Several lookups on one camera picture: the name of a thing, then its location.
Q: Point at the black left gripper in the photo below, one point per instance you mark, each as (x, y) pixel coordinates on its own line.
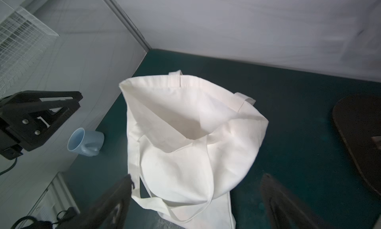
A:
(30, 118)

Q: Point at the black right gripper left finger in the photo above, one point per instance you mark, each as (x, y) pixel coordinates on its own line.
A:
(108, 212)

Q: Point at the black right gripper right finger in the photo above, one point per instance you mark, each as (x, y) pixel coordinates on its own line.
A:
(285, 210)

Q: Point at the white printed tote bag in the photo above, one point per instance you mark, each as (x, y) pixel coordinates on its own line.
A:
(190, 142)

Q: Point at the light blue plastic cup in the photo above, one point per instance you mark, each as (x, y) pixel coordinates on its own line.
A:
(86, 142)

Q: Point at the dark metal jewelry stand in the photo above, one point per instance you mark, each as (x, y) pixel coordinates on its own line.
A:
(358, 121)

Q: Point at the white vented cable duct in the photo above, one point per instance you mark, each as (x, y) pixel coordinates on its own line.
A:
(56, 199)

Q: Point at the white wire basket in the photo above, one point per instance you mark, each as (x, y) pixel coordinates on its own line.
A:
(24, 39)

